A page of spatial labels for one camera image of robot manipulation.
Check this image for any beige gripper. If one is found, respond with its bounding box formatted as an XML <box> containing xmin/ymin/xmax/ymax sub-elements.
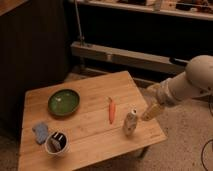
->
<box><xmin>141</xmin><ymin>103</ymin><xmax>164</xmax><ymax>121</ymax></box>

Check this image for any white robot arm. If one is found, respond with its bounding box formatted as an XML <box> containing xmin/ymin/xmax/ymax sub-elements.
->
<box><xmin>141</xmin><ymin>55</ymin><xmax>213</xmax><ymax>121</ymax></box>

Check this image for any small patterned bottle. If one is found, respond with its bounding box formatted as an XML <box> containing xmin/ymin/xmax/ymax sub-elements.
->
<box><xmin>123</xmin><ymin>109</ymin><xmax>138</xmax><ymax>136</ymax></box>

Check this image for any orange carrot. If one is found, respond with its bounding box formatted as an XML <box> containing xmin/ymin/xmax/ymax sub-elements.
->
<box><xmin>108</xmin><ymin>97</ymin><xmax>116</xmax><ymax>124</ymax></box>

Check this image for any wooden low table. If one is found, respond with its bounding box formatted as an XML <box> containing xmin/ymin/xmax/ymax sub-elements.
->
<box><xmin>18</xmin><ymin>71</ymin><xmax>166</xmax><ymax>171</ymax></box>

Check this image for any green round plate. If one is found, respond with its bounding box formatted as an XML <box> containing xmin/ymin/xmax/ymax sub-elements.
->
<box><xmin>48</xmin><ymin>89</ymin><xmax>80</xmax><ymax>117</ymax></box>

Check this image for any white cup with contents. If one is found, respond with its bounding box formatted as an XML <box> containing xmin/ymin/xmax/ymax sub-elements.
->
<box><xmin>44</xmin><ymin>131</ymin><xmax>69</xmax><ymax>157</ymax></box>

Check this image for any cluttered upper shelf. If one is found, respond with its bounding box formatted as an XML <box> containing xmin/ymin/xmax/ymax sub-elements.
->
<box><xmin>68</xmin><ymin>0</ymin><xmax>213</xmax><ymax>21</ymax></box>

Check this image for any blue sponge cloth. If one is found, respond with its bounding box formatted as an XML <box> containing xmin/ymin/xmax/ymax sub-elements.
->
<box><xmin>32</xmin><ymin>122</ymin><xmax>49</xmax><ymax>145</ymax></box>

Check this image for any metal vertical pole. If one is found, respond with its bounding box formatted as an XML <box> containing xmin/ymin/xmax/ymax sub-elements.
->
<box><xmin>74</xmin><ymin>0</ymin><xmax>84</xmax><ymax>45</ymax></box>

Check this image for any black cable on floor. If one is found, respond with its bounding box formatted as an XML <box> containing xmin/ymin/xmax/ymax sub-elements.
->
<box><xmin>200</xmin><ymin>138</ymin><xmax>213</xmax><ymax>171</ymax></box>

